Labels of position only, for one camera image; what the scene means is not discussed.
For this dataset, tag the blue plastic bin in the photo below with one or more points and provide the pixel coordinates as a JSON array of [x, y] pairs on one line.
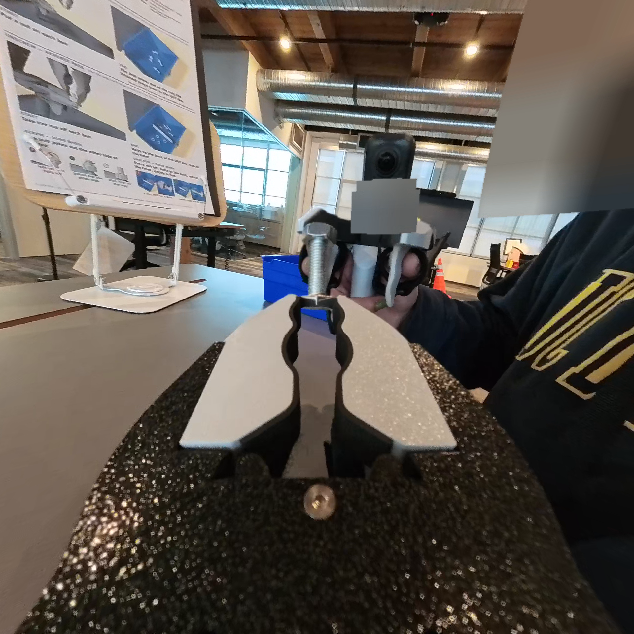
[[280, 277]]

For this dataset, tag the silver ventilation duct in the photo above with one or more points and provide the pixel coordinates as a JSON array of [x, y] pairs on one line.
[[346, 113], [396, 89], [455, 151]]

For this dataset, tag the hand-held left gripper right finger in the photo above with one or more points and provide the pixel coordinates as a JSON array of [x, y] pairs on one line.
[[391, 386]]

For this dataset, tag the black monitor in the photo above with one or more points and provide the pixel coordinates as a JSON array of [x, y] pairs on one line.
[[446, 218]]

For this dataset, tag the steel hex bolt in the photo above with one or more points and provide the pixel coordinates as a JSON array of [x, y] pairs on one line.
[[319, 267]]

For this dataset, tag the white sign stand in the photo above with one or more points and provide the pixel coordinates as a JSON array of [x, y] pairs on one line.
[[133, 299]]

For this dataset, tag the black ceiling device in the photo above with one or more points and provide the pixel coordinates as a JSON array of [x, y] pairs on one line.
[[431, 19]]

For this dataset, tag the person's right forearm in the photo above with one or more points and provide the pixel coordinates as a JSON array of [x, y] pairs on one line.
[[446, 337]]

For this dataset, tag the black office chair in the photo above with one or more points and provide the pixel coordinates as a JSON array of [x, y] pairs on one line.
[[500, 262]]

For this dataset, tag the printed instruction sheet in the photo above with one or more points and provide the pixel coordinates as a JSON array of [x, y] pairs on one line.
[[99, 99]]

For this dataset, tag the wooden desk with black legs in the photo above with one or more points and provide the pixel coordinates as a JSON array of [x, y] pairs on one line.
[[186, 250]]

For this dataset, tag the round ceiling light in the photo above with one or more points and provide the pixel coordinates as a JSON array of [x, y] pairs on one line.
[[285, 43], [471, 48]]

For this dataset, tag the steel hex nut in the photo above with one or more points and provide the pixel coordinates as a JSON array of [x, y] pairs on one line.
[[317, 302]]

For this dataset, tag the white folded paper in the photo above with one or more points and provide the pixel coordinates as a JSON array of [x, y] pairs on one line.
[[106, 252]]

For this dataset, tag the person's dark sweatshirt torso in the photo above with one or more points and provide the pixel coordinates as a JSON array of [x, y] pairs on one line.
[[569, 446]]

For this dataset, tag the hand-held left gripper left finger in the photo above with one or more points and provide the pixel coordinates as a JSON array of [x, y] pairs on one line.
[[237, 386]]

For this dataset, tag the person's right hand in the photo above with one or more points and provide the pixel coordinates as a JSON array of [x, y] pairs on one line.
[[406, 307]]

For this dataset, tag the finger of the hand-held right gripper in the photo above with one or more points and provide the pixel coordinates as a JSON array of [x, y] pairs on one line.
[[308, 219], [416, 236]]

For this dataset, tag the orange traffic cone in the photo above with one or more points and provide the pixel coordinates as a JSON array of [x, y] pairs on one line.
[[439, 282]]

